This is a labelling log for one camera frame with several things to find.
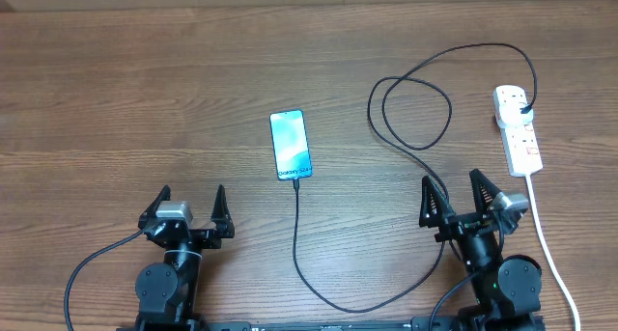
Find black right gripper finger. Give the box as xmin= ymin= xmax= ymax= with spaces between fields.
xmin=469 ymin=169 xmax=500 ymax=213
xmin=419 ymin=176 xmax=455 ymax=228

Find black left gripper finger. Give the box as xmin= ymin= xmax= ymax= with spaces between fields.
xmin=138 ymin=185 xmax=171 ymax=229
xmin=211 ymin=184 xmax=236 ymax=238

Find blue Galaxy smartphone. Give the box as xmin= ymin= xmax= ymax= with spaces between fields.
xmin=269 ymin=109 xmax=313 ymax=180

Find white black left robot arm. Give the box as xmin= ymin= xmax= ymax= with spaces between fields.
xmin=134 ymin=185 xmax=235 ymax=330

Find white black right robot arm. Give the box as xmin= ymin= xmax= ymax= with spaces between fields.
xmin=411 ymin=169 xmax=545 ymax=330

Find white charger plug adapter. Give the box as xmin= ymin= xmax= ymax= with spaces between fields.
xmin=495 ymin=102 xmax=534 ymax=128

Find white power strip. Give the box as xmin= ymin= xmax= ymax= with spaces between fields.
xmin=492 ymin=85 xmax=543 ymax=177

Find white power strip cord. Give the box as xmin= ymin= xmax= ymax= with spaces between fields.
xmin=524 ymin=174 xmax=582 ymax=331

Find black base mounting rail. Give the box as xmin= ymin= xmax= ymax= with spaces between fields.
xmin=116 ymin=317 xmax=547 ymax=331

